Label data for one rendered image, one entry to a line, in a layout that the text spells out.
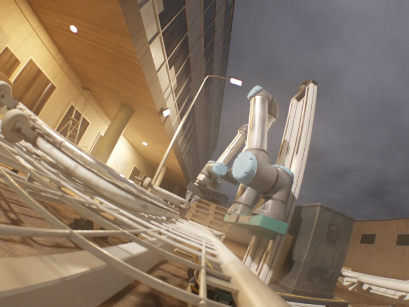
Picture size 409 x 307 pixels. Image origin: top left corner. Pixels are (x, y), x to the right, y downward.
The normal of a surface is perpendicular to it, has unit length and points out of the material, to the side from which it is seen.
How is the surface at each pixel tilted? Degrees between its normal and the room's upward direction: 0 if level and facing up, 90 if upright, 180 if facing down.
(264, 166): 70
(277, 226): 90
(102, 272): 90
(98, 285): 90
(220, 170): 94
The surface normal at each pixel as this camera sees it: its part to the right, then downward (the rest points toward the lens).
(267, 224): 0.15, -0.27
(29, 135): 0.91, 0.40
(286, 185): 0.41, -0.14
